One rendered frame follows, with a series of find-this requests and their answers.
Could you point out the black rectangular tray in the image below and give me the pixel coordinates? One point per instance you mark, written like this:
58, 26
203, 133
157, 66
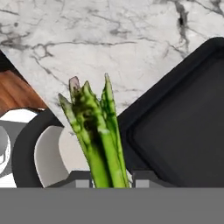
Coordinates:
178, 128

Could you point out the green asparagus bunch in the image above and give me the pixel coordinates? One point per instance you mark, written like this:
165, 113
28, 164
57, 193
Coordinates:
97, 137

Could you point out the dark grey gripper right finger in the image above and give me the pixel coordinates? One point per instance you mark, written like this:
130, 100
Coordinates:
143, 178

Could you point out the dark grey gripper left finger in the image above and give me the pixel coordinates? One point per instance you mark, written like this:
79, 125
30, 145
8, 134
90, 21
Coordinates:
78, 178

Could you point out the white and grey round object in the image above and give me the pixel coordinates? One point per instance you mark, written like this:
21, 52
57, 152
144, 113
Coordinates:
8, 145

